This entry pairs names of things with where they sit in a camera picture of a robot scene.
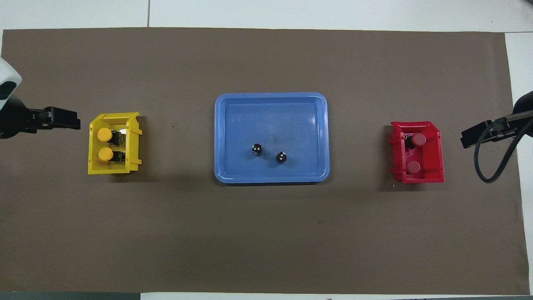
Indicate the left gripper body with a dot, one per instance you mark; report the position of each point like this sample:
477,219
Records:
10,118

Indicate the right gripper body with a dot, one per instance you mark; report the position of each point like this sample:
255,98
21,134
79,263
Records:
525,110

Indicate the yellow push button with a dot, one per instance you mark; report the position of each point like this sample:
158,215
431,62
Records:
105,154
103,135

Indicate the red push button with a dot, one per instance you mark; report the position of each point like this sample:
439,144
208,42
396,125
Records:
413,167
418,139

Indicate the red plastic storage bin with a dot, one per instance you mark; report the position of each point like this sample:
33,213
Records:
435,162

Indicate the yellow plastic storage bin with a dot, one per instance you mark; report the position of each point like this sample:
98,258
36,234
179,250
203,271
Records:
95,166

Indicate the blue plastic tray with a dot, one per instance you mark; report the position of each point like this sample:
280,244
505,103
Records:
291,171

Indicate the small black round component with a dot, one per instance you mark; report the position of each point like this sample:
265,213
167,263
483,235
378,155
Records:
281,157
257,148

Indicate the brown paper table mat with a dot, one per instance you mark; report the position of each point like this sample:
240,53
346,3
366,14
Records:
266,233

